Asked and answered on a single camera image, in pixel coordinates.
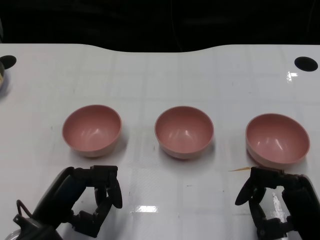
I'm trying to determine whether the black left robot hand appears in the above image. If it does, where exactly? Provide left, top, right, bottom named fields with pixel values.
left=32, top=164, right=124, bottom=238

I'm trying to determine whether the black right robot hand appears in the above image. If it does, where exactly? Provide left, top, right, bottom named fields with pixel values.
left=234, top=166, right=320, bottom=240

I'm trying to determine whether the pink plastic bowl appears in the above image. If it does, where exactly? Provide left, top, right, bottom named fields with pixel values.
left=61, top=104, right=123, bottom=158
left=154, top=105, right=215, bottom=160
left=245, top=112, right=311, bottom=168

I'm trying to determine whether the thin yellow wooden sliver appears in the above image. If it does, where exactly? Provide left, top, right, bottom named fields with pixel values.
left=227, top=166, right=251, bottom=173

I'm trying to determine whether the metal dish with beige content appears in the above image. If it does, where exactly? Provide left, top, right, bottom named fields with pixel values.
left=0, top=61, right=6, bottom=87

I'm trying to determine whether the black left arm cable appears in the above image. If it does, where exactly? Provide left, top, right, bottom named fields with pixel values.
left=15, top=199, right=35, bottom=220

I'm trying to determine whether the black table cable grommet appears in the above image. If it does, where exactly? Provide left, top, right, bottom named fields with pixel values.
left=294, top=56, right=319, bottom=73
left=0, top=55, right=17, bottom=70

